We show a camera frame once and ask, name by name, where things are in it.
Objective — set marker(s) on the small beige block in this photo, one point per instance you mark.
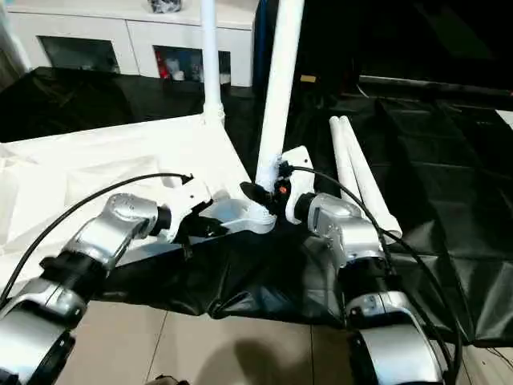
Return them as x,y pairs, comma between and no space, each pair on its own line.
308,79

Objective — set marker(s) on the white cabinet with glass doors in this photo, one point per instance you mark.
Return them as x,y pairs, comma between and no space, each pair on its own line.
120,32

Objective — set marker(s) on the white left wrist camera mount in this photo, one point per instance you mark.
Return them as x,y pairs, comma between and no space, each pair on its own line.
188,200

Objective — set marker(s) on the black plastic mat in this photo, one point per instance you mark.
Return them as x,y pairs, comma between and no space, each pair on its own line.
441,180

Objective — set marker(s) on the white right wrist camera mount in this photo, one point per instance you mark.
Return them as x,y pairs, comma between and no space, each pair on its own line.
298,168

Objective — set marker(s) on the white plastic table leg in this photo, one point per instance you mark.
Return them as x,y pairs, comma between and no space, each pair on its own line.
346,160
211,60
276,100
368,180

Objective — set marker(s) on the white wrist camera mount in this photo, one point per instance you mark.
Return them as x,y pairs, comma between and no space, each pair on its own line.
188,200
298,168

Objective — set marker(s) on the grey curtain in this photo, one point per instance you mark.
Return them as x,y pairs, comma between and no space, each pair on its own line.
12,52

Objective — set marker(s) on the clear bag of dark parts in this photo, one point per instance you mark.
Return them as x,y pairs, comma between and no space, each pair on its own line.
166,5

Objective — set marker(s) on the white flat board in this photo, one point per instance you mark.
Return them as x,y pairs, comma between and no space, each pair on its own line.
506,120

